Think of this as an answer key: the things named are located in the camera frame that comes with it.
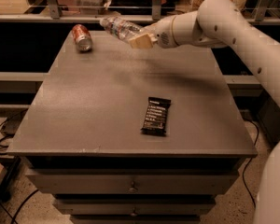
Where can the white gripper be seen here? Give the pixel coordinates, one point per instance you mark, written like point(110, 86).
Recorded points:
point(162, 32)

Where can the clear plastic water bottle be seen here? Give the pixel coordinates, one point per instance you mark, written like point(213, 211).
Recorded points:
point(119, 28)

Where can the black snack bar wrapper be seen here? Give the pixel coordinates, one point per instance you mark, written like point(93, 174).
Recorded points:
point(156, 116)

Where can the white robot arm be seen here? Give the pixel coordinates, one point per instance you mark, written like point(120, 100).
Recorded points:
point(220, 22)

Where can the black bag behind glass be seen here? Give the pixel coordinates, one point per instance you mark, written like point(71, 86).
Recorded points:
point(140, 7)

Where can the metal railing with glass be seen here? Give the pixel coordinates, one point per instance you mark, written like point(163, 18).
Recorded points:
point(255, 11)

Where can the top drawer knob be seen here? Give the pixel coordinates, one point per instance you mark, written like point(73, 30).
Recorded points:
point(133, 188)

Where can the drawer knob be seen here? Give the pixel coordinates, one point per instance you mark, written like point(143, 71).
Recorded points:
point(133, 188)
point(134, 213)

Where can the grey drawer cabinet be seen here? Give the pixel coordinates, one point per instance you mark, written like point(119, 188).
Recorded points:
point(81, 136)

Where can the red coke can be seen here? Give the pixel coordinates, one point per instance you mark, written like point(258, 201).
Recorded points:
point(82, 38)

